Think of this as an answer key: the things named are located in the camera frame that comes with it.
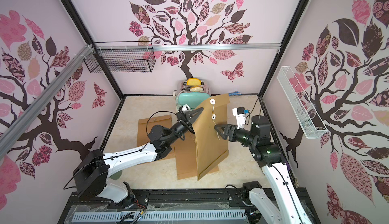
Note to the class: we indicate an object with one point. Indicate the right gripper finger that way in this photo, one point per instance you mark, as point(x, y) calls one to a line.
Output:
point(222, 134)
point(221, 127)

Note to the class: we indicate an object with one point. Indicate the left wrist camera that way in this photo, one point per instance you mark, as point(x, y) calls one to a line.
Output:
point(185, 108)

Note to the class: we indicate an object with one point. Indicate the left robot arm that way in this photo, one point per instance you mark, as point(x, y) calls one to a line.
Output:
point(93, 176)

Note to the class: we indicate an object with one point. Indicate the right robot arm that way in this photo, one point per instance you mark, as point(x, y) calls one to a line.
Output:
point(287, 209)

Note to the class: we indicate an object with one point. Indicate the brown file bag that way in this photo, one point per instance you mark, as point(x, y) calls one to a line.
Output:
point(145, 128)
point(214, 113)
point(195, 158)

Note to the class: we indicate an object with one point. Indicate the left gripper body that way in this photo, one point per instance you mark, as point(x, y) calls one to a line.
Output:
point(181, 118)

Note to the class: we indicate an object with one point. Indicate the white slotted cable duct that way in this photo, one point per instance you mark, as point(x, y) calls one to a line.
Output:
point(158, 216)

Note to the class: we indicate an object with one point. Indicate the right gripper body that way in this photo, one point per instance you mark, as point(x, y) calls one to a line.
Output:
point(226, 132)

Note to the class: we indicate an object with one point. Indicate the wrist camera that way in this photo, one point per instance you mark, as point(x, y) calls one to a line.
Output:
point(185, 108)
point(241, 114)

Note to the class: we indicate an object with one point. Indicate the green cup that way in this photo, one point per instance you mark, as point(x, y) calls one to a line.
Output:
point(116, 175)

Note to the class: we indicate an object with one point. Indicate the yellow bread slice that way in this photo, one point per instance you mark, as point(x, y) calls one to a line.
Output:
point(193, 82)

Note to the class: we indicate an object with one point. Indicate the mint green toaster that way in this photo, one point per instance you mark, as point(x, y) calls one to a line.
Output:
point(193, 99)

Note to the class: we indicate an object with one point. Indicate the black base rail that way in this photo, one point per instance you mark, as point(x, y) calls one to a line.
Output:
point(170, 200)

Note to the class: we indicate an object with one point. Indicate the black wire basket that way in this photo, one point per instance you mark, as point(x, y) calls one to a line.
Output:
point(135, 58)

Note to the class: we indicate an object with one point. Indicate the blue object at wall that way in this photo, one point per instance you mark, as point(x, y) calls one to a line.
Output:
point(236, 93)

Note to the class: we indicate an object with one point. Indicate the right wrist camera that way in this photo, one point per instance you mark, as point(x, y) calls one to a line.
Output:
point(241, 114)

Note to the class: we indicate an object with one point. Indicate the white wire basket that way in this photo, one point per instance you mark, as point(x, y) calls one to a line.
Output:
point(294, 87)

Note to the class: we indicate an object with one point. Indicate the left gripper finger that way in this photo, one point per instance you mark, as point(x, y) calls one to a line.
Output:
point(194, 122)
point(194, 114)

